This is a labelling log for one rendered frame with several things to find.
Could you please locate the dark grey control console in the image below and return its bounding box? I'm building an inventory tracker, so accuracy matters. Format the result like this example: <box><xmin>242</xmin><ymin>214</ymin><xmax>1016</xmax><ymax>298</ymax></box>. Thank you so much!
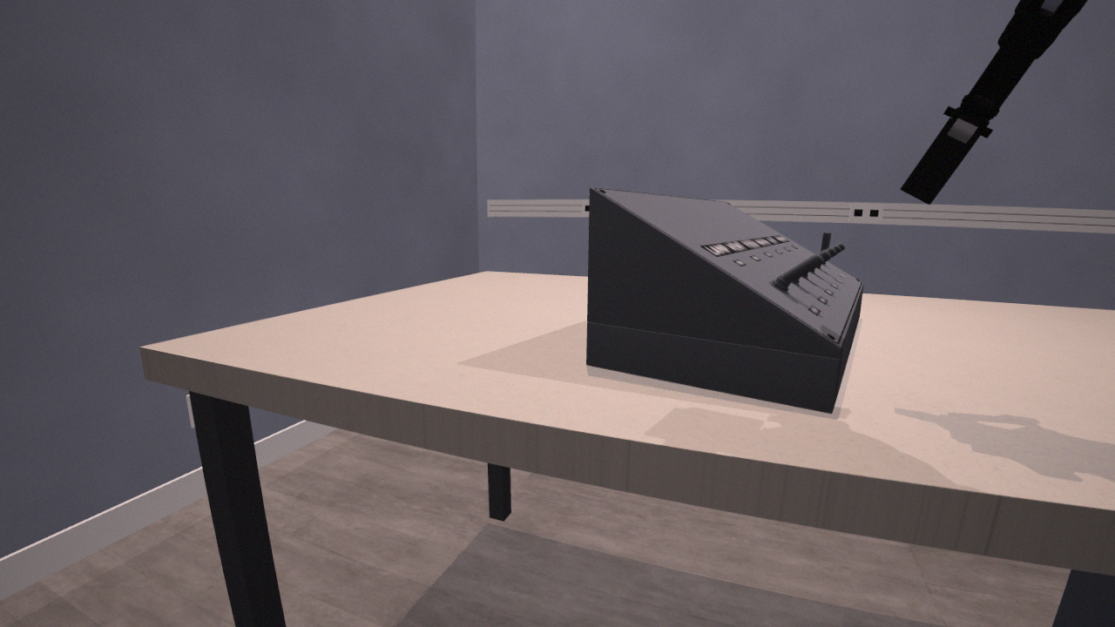
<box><xmin>586</xmin><ymin>187</ymin><xmax>864</xmax><ymax>414</ymax></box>

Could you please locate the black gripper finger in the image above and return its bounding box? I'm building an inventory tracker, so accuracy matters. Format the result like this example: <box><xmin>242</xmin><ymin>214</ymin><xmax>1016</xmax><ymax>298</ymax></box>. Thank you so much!
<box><xmin>981</xmin><ymin>0</ymin><xmax>1046</xmax><ymax>138</ymax></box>
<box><xmin>901</xmin><ymin>0</ymin><xmax>1087</xmax><ymax>204</ymax></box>

